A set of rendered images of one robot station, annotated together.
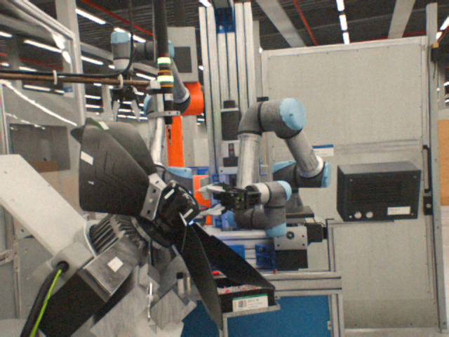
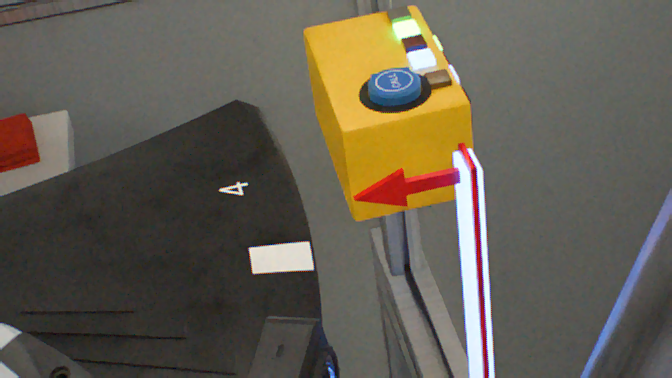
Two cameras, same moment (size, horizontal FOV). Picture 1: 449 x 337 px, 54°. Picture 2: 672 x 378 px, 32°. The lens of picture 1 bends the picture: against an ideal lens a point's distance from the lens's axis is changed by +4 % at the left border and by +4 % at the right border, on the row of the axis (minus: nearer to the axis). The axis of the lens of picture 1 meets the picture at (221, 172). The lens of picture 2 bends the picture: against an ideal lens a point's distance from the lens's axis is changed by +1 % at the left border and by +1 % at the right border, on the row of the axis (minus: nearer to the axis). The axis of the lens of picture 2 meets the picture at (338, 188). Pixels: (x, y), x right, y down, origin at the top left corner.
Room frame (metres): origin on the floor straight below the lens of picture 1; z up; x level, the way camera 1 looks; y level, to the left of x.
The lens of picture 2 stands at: (1.46, -0.35, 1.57)
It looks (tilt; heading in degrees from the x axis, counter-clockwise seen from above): 38 degrees down; 81
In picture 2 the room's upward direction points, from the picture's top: 9 degrees counter-clockwise
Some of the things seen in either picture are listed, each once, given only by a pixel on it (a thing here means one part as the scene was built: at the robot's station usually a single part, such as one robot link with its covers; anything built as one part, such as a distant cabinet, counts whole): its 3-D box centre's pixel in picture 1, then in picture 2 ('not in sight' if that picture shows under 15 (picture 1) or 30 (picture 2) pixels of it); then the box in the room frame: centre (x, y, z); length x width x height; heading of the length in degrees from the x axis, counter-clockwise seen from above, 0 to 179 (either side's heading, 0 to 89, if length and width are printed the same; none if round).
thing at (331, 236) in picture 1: (332, 244); not in sight; (1.60, -0.40, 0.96); 0.03 x 0.03 x 0.20; 88
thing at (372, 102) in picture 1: (346, 175); not in sight; (3.02, -0.88, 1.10); 1.21 x 0.06 x 2.20; 88
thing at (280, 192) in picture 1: (273, 192); not in sight; (1.51, -0.18, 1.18); 0.11 x 0.08 x 0.09; 125
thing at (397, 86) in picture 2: not in sight; (394, 88); (1.63, 0.38, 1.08); 0.04 x 0.04 x 0.02
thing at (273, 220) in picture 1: (270, 220); not in sight; (1.52, -0.17, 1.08); 0.11 x 0.08 x 0.11; 60
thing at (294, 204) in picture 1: (286, 199); not in sight; (1.97, -0.29, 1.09); 0.15 x 0.15 x 0.10
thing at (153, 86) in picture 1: (163, 99); not in sight; (1.26, 0.15, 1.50); 0.09 x 0.07 x 0.10; 123
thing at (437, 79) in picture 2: not in sight; (438, 79); (1.66, 0.38, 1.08); 0.02 x 0.02 x 0.01; 88
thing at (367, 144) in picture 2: not in sight; (387, 115); (1.63, 0.43, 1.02); 0.16 x 0.10 x 0.11; 88
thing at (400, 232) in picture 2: not in sight; (397, 209); (1.63, 0.43, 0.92); 0.03 x 0.03 x 0.12; 88
